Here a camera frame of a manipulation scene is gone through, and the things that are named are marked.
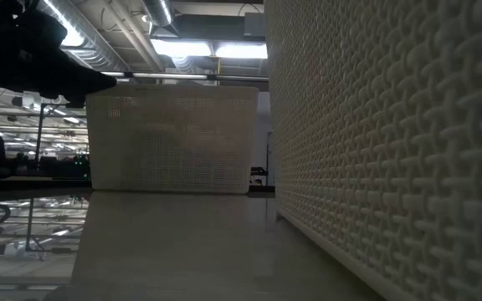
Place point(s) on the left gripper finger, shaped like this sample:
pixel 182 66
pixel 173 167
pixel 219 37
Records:
pixel 78 81

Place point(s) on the black pole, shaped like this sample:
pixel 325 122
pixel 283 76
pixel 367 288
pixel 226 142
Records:
pixel 40 134

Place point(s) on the white perforated plastic basket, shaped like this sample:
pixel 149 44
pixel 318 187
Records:
pixel 391 146
pixel 174 142

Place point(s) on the ceiling light panel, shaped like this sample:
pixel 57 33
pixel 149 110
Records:
pixel 207 49

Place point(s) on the ribbed silver ceiling duct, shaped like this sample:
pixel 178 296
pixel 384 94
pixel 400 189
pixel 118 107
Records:
pixel 86 37

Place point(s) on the ceiling light rail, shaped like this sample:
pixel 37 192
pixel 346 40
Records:
pixel 182 76

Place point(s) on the black table frame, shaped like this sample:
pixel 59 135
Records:
pixel 32 184

